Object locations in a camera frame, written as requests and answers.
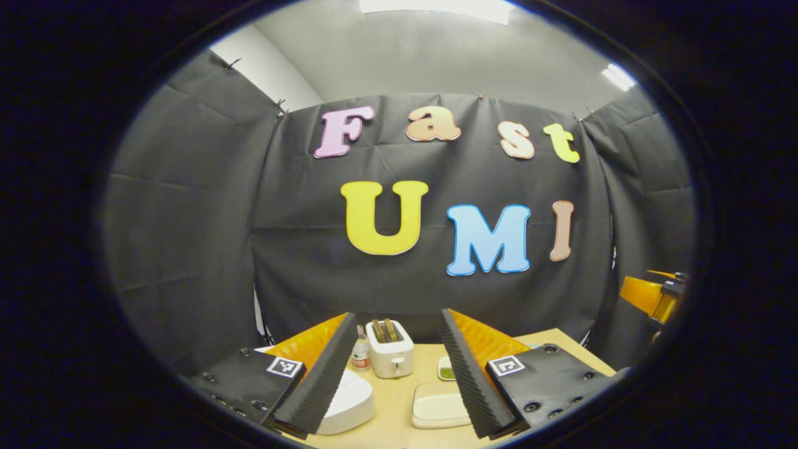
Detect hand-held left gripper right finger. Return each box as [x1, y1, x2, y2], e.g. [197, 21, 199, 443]
[439, 308, 618, 440]

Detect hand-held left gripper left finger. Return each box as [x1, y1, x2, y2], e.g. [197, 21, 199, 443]
[190, 312, 360, 438]

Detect large ceiling light panel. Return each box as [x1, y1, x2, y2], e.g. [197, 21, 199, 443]
[358, 0, 518, 26]

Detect small ceiling light panel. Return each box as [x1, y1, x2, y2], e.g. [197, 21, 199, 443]
[602, 62, 637, 91]

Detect white rice cooker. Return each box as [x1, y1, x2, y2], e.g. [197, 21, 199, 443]
[252, 346, 376, 435]

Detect white toaster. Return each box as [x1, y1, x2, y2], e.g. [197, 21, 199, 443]
[365, 319, 415, 379]

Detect black backdrop cloth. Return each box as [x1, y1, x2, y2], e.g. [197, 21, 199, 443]
[103, 50, 696, 375]

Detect clear plastic water bottle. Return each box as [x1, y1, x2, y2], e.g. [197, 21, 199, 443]
[351, 324, 372, 372]

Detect clear container of rice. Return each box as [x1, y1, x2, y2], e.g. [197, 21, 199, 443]
[411, 382, 473, 430]

